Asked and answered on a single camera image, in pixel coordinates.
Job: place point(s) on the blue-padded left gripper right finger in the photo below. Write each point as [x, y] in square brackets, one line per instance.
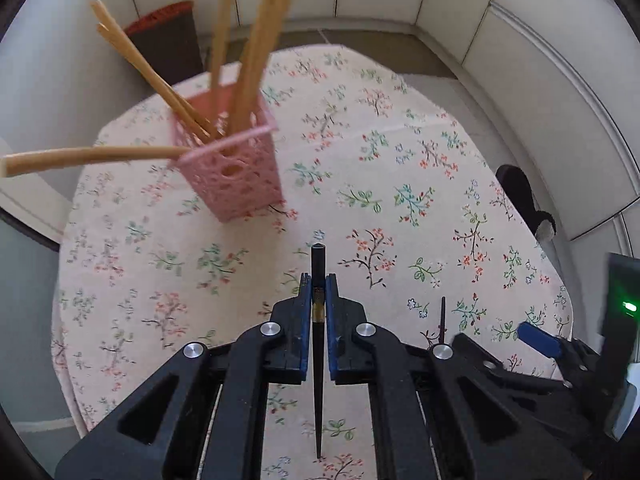
[348, 363]

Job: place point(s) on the black chopstick with gold band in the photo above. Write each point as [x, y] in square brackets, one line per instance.
[318, 285]

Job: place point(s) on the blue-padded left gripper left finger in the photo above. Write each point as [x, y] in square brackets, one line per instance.
[289, 358]

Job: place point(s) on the brown bin with orange rim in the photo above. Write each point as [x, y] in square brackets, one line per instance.
[168, 40]

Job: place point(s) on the pink perforated utensil holder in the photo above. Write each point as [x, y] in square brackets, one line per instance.
[237, 174]

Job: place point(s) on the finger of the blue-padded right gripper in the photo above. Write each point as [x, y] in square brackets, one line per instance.
[541, 341]

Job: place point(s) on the black fluffy slipper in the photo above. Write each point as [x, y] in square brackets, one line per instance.
[517, 188]

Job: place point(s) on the round wooden chopstick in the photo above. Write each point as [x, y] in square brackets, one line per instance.
[14, 165]

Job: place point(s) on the bamboo chopstick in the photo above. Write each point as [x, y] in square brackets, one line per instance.
[150, 85]
[219, 51]
[272, 35]
[150, 70]
[260, 45]

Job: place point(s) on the floral tablecloth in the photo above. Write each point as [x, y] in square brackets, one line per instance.
[407, 207]

